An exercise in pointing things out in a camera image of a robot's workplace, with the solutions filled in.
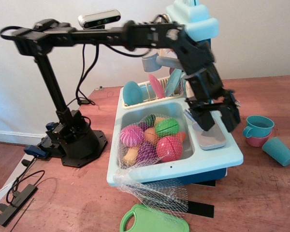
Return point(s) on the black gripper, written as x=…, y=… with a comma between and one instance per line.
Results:
x=210, y=95

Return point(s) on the grey toy faucet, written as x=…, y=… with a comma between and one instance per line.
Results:
x=207, y=140

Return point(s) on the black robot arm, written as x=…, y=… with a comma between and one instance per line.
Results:
x=72, y=139

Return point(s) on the teal toy mug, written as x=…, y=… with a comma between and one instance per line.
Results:
x=258, y=126

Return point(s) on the pink toy cup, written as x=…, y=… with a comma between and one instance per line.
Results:
x=257, y=141

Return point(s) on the green toy fruit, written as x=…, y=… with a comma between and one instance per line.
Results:
x=167, y=127

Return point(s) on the pink red toy fruit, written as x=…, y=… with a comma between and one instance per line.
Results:
x=169, y=148

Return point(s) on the light blue toy plate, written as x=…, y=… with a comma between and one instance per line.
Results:
x=173, y=82

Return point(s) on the light blue toy sink unit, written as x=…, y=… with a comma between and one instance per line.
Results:
x=195, y=165

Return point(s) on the teal toy tumbler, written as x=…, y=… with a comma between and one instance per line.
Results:
x=276, y=149

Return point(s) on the white mesh net bag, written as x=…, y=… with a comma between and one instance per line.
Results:
x=138, y=170

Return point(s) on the cream dish rack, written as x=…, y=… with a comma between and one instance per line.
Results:
x=149, y=96

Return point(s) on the pink toy plate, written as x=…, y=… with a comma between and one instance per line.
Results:
x=156, y=85

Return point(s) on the magenta toy onion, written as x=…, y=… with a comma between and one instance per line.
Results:
x=131, y=135

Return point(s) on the teal toy plate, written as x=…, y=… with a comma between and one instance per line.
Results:
x=132, y=93

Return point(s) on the black velcro strip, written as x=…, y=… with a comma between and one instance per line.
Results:
x=201, y=209

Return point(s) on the green toy cutting board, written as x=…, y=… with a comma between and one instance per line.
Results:
x=143, y=219

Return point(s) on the black usb hub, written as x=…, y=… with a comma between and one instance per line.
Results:
x=8, y=212

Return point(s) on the silver depth camera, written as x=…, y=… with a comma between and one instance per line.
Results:
x=99, y=19

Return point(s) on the blue cable connector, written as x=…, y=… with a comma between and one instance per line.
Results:
x=35, y=151

